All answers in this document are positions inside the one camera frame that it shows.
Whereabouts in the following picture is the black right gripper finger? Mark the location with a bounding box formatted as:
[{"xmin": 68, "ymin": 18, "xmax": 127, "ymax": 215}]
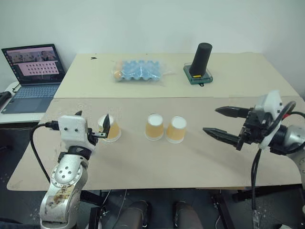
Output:
[
  {"xmin": 214, "ymin": 105, "xmax": 253, "ymax": 119},
  {"xmin": 202, "ymin": 127, "xmax": 241, "ymax": 147}
]

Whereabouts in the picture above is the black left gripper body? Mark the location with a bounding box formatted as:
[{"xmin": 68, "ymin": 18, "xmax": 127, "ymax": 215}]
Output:
[{"xmin": 86, "ymin": 128, "xmax": 107, "ymax": 145}]

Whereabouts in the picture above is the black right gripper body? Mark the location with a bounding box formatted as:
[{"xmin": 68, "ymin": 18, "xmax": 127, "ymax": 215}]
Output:
[{"xmin": 236, "ymin": 108, "xmax": 275, "ymax": 151}]

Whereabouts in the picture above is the orange paper cup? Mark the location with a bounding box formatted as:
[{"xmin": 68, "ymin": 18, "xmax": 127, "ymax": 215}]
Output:
[
  {"xmin": 97, "ymin": 114, "xmax": 122, "ymax": 143},
  {"xmin": 165, "ymin": 115, "xmax": 187, "ymax": 145},
  {"xmin": 144, "ymin": 113, "xmax": 165, "ymax": 142}
]

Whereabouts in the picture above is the green clear-lidded box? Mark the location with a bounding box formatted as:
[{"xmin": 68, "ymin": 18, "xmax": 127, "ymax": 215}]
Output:
[{"xmin": 183, "ymin": 62, "xmax": 214, "ymax": 86}]

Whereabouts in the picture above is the open blue-grey laptop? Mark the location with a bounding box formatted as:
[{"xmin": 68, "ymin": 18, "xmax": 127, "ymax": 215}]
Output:
[{"xmin": 0, "ymin": 43, "xmax": 67, "ymax": 115}]

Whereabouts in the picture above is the black tapered cylinder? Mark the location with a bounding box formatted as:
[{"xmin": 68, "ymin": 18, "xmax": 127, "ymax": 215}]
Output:
[{"xmin": 189, "ymin": 42, "xmax": 213, "ymax": 78}]

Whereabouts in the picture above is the blue egg tray in bag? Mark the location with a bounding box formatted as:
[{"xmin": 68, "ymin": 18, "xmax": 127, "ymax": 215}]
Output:
[{"xmin": 110, "ymin": 59, "xmax": 176, "ymax": 87}]

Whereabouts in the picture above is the black object at table edge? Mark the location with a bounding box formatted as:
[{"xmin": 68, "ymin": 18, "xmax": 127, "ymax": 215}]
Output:
[{"xmin": 0, "ymin": 91, "xmax": 12, "ymax": 108}]

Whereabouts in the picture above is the dark rounded shape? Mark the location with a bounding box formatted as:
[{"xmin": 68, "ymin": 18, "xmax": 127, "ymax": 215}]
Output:
[{"xmin": 118, "ymin": 200, "xmax": 153, "ymax": 229}]

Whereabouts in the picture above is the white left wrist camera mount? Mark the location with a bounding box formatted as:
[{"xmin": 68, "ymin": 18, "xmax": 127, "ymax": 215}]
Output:
[{"xmin": 58, "ymin": 115, "xmax": 97, "ymax": 156}]

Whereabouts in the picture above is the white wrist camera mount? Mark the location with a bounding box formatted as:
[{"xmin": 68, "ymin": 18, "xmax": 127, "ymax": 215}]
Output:
[
  {"xmin": 253, "ymin": 90, "xmax": 286, "ymax": 150},
  {"xmin": 58, "ymin": 115, "xmax": 97, "ymax": 156}
]

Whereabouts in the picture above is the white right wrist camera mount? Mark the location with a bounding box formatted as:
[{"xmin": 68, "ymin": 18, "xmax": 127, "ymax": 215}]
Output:
[{"xmin": 253, "ymin": 90, "xmax": 286, "ymax": 150}]

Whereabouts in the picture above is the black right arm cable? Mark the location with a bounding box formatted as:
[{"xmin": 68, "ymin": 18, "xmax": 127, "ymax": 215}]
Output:
[{"xmin": 251, "ymin": 101, "xmax": 297, "ymax": 217}]

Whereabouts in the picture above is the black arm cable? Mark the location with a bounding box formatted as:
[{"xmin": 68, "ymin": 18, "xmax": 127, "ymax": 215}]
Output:
[
  {"xmin": 30, "ymin": 121, "xmax": 59, "ymax": 185},
  {"xmin": 251, "ymin": 101, "xmax": 297, "ymax": 217}
]

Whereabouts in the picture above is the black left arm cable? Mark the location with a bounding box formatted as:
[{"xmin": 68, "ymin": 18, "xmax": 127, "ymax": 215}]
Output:
[{"xmin": 30, "ymin": 121, "xmax": 59, "ymax": 185}]

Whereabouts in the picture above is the black table frame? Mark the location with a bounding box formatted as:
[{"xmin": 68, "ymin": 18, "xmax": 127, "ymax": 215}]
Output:
[{"xmin": 80, "ymin": 188, "xmax": 254, "ymax": 229}]

